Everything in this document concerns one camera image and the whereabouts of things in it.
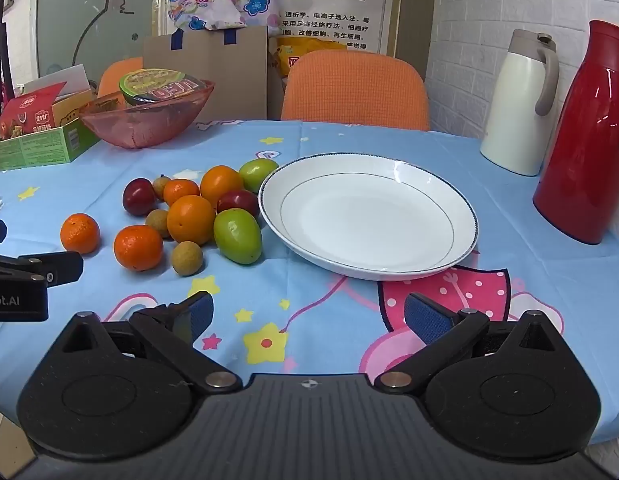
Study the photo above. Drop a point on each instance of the large orange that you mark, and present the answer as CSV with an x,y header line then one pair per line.
x,y
191,219
222,185

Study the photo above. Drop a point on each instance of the red thermos jug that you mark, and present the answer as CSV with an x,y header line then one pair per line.
x,y
584,160

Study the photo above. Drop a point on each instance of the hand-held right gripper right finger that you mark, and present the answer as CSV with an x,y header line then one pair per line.
x,y
427,320

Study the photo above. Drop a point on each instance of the instant noodle cup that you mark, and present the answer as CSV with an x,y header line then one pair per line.
x,y
154,85

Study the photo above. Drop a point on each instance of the brown longan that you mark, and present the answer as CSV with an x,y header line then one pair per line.
x,y
162,185
157,222
187,258

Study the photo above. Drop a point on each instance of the blue printed tablecloth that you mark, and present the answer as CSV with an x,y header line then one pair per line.
x,y
339,135

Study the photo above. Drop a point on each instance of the green carton box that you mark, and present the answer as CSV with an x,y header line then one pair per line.
x,y
34,147

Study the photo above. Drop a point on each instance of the cardboard box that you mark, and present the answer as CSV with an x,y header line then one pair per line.
x,y
239,70

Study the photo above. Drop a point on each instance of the white plate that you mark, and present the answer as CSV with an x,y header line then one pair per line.
x,y
369,210

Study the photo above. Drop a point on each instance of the floral cloth bag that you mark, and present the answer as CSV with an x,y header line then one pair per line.
x,y
219,0

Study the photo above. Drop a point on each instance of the white thermos jug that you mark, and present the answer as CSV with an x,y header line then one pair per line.
x,y
514,110

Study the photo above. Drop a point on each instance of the yellow plastic bag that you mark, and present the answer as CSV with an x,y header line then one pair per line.
x,y
299,52

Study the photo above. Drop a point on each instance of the pink plastic bowl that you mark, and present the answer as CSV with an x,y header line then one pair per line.
x,y
139,125

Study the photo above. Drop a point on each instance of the wall poster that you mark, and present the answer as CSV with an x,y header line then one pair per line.
x,y
339,15

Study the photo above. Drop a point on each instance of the glass panel with cat outline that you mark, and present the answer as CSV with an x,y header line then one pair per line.
x,y
64,10

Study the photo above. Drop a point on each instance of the small mandarin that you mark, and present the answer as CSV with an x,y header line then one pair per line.
x,y
138,247
79,232
181,191

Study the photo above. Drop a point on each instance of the white paper card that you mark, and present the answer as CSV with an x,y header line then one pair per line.
x,y
69,77

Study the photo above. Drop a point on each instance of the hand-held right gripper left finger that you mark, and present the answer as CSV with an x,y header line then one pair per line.
x,y
197,315

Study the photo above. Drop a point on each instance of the orange chair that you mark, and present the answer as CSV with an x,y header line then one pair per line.
x,y
116,75
354,90

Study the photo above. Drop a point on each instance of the green jujube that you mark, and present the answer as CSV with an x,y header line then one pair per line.
x,y
238,235
258,174

